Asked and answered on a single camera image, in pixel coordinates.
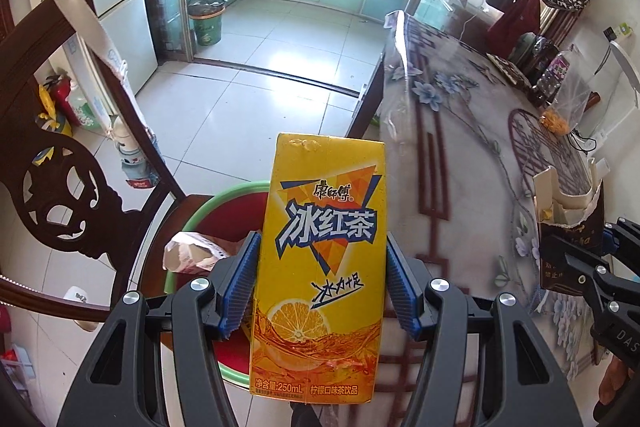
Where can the yellow drink carton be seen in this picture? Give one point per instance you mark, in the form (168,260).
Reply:
(320,207)

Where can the green detergent jug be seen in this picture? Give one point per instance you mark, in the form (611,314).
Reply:
(87,109)

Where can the clear bag of orange snacks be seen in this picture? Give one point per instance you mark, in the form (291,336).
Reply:
(570,107)

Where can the person's right hand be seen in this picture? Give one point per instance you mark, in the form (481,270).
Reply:
(617,384)

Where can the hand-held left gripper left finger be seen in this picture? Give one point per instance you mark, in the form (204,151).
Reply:
(240,287)

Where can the dark soda bottle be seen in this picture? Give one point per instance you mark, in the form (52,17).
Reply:
(550,79)

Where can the carved wooden chair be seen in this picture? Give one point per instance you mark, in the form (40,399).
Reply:
(55,207)

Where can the brown torn cardboard box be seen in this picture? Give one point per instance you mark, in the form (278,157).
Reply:
(567,212)

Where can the black snack package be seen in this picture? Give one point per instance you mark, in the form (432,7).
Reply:
(510,72)

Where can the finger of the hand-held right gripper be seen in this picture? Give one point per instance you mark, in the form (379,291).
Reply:
(625,239)
(582,264)

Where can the dark wooden chair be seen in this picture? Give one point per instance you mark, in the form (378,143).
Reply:
(595,99)

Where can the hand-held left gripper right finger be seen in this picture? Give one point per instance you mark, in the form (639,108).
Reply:
(405,292)

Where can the yellow plastic bag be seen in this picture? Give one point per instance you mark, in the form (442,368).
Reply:
(50,127)

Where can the white desk lamp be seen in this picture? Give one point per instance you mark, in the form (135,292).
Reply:
(627,59)

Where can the green trash bin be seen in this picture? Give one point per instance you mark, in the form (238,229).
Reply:
(205,24)

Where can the red basin with green rim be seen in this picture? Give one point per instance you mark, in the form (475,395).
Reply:
(225,213)

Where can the pale pink paper packet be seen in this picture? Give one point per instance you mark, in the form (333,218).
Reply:
(195,252)

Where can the blue white plastic bottle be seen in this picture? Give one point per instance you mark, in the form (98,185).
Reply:
(135,167)

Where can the red fire extinguisher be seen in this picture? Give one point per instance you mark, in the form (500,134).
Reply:
(59,97)

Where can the dark red garment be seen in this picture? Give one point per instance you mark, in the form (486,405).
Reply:
(517,14)

